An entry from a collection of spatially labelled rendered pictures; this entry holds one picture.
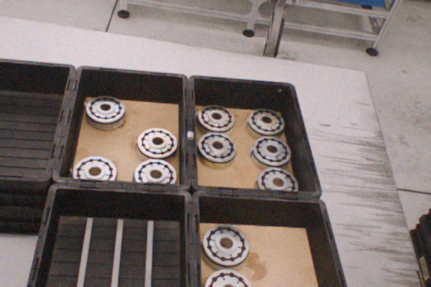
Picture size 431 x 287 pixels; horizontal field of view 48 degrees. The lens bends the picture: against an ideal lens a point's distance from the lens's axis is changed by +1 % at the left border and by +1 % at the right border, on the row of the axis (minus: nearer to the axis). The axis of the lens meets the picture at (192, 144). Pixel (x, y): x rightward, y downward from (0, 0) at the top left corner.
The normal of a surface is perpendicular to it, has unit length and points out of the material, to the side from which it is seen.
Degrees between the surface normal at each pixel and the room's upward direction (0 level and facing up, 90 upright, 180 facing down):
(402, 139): 0
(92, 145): 0
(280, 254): 0
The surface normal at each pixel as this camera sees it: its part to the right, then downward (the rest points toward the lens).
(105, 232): 0.12, -0.68
